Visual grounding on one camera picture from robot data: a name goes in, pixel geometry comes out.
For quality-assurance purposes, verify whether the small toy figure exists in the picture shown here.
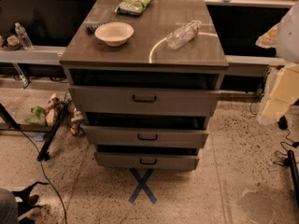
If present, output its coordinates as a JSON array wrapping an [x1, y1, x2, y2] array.
[[70, 109, 84, 136]]

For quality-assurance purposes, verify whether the grey drawer cabinet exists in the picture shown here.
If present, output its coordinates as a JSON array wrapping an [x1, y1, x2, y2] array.
[[61, 0, 228, 158]]

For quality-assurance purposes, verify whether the black stand right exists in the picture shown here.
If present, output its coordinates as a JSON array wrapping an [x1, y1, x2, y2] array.
[[287, 150, 299, 206]]

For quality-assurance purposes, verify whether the small water bottle on shelf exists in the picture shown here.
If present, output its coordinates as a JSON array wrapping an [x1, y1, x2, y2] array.
[[15, 22, 34, 49]]

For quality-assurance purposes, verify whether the black grabber tool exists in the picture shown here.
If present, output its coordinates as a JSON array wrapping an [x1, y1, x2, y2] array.
[[13, 181, 47, 217]]

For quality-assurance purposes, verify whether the blue tape cross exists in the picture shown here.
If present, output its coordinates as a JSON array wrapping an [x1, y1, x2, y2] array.
[[129, 168, 157, 204]]

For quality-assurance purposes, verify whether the bowl with items on shelf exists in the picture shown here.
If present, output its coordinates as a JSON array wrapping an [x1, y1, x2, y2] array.
[[0, 35, 21, 51]]

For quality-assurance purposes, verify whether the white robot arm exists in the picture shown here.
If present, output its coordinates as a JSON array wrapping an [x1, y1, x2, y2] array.
[[255, 1, 299, 125]]

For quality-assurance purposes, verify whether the green chip bag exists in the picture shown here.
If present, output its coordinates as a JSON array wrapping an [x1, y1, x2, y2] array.
[[115, 0, 152, 16]]

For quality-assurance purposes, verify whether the clear plastic water bottle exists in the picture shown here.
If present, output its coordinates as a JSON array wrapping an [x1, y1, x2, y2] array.
[[166, 20, 202, 49]]

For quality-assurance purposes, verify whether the brown snack bag on floor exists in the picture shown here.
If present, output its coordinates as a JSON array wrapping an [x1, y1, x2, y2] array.
[[46, 93, 62, 126]]

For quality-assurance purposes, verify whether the black tripod leg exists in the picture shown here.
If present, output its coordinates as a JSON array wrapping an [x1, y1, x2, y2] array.
[[37, 105, 65, 161]]

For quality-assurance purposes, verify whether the black power adapter with cable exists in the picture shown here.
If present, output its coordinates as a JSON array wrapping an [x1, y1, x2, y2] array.
[[274, 116, 299, 166]]

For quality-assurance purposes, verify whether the green bag on floor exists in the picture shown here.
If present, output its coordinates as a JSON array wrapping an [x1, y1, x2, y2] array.
[[25, 105, 46, 125]]

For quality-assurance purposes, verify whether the black floor cable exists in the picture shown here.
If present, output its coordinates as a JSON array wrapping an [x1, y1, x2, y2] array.
[[18, 128, 68, 224]]

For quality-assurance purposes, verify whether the white paper bowl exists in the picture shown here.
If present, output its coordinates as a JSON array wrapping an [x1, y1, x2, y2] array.
[[94, 22, 134, 47]]

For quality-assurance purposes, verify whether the dark candy bar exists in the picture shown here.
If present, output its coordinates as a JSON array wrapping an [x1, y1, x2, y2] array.
[[87, 22, 104, 35]]

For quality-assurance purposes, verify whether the person in grey trousers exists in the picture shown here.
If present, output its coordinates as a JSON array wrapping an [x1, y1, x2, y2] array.
[[0, 189, 19, 224]]

